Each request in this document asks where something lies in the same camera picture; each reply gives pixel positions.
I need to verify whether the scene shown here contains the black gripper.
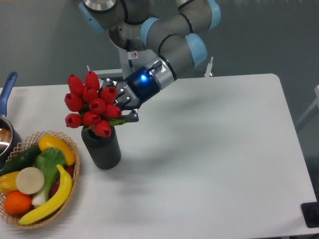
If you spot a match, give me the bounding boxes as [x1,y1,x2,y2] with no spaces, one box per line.
[98,67,160,122]

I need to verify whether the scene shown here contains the red tulip bouquet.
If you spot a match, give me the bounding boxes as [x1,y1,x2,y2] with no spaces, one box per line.
[64,71,130,137]

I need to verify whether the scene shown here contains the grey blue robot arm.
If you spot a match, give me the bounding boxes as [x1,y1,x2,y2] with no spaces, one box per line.
[79,0,221,124]

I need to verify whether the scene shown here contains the dark grey ribbed vase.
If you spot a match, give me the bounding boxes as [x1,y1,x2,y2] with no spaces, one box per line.
[81,126,121,170]

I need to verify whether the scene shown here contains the dark red vegetable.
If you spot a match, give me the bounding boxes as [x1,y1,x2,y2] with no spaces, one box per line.
[50,166,74,198]

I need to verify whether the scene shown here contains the green bok choy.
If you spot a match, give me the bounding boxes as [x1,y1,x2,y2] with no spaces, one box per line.
[32,147,66,207]

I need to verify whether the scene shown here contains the yellow banana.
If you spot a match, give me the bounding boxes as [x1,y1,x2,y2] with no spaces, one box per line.
[18,164,72,225]

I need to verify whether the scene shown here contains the green cucumber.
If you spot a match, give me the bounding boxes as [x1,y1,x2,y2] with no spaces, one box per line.
[0,145,41,176]

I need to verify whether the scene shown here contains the beige round disc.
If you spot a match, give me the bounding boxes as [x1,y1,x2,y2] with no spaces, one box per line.
[15,167,45,195]

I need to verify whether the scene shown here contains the yellow bell pepper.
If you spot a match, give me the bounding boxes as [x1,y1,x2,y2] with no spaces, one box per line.
[0,171,19,195]

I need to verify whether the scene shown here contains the orange fruit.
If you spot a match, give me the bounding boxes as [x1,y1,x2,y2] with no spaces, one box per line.
[3,191,31,215]

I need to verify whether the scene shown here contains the woven wicker basket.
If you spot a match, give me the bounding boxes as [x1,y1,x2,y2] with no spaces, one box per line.
[0,130,80,230]

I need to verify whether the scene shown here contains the black device at edge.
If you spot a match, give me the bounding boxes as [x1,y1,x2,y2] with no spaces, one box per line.
[301,202,319,228]

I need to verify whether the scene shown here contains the blue handled saucepan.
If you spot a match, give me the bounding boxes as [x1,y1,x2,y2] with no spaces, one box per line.
[0,72,21,167]

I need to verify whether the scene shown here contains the white frame at right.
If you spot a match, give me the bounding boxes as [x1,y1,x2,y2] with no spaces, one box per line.
[295,85,319,131]

